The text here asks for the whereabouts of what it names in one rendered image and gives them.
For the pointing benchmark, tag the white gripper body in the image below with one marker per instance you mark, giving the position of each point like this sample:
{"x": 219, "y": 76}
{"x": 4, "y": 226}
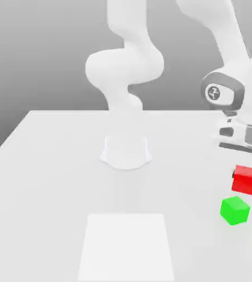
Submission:
{"x": 242, "y": 149}

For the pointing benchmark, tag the small red cube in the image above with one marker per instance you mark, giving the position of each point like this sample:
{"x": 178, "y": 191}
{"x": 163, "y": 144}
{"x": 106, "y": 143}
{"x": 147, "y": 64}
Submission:
{"x": 244, "y": 181}

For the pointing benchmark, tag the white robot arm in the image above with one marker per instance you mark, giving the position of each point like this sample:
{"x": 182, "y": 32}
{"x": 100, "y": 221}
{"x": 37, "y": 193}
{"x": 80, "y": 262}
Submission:
{"x": 126, "y": 66}

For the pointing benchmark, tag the small green cube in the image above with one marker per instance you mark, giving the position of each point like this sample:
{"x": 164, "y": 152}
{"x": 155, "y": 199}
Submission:
{"x": 235, "y": 210}

